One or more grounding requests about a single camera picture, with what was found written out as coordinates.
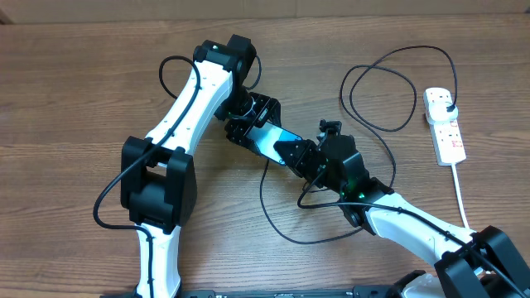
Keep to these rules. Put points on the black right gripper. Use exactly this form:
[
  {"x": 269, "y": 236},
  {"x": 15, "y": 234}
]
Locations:
[{"x": 305, "y": 148}]

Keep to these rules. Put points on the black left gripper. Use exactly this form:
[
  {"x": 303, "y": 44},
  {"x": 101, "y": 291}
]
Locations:
[{"x": 267, "y": 105}]

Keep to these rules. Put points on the Samsung Galaxy smartphone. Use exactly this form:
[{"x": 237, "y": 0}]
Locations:
[{"x": 273, "y": 140}]

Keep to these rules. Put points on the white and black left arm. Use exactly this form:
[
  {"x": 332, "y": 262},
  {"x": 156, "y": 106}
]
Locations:
[{"x": 158, "y": 184}]

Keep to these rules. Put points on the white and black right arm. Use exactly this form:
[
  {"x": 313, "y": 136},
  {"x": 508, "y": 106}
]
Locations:
[{"x": 467, "y": 262}]

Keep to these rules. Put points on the white charger plug adapter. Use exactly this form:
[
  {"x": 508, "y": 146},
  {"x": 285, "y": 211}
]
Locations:
[{"x": 441, "y": 112}]

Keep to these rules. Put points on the white power strip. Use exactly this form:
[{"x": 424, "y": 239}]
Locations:
[{"x": 446, "y": 137}]

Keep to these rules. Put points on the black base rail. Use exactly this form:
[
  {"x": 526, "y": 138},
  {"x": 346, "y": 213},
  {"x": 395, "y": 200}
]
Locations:
[{"x": 355, "y": 292}]

